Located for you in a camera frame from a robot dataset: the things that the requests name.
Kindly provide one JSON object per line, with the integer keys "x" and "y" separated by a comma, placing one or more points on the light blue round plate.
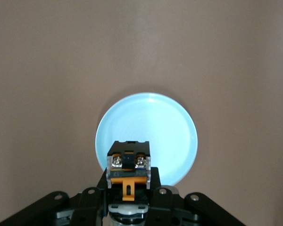
{"x": 155, "y": 117}

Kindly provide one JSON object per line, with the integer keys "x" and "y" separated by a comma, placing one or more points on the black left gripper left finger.
{"x": 80, "y": 207}

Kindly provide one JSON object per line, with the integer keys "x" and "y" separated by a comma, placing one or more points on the orange push-button switch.
{"x": 128, "y": 169}

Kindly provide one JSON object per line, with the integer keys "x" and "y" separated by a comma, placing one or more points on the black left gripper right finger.
{"x": 174, "y": 207}

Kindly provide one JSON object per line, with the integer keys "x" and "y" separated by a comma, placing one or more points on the brown table cover sheet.
{"x": 49, "y": 70}

